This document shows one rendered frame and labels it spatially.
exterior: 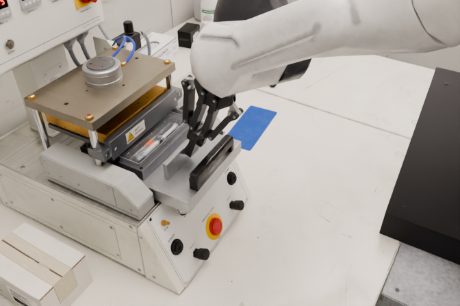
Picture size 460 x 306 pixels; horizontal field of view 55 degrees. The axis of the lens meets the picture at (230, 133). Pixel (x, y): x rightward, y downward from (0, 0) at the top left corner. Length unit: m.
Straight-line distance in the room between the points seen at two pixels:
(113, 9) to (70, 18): 0.69
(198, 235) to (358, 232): 0.39
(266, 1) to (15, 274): 0.70
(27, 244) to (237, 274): 0.45
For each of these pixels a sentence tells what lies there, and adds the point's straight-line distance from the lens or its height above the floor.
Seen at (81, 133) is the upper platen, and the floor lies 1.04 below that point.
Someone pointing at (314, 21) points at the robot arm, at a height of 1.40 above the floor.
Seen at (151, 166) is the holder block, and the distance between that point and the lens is 0.91.
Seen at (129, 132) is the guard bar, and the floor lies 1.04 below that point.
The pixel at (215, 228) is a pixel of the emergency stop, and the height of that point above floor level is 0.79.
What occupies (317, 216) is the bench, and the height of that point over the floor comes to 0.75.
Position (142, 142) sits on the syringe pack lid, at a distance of 0.95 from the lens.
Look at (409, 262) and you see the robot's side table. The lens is 1.11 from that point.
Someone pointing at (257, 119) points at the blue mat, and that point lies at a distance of 1.45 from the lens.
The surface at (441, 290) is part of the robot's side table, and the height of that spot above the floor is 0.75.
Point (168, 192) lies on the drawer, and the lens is 0.88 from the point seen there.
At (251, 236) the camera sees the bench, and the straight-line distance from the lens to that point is 1.08.
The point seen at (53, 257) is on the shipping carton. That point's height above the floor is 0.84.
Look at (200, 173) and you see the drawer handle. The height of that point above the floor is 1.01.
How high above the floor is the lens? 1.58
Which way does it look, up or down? 37 degrees down
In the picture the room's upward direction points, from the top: straight up
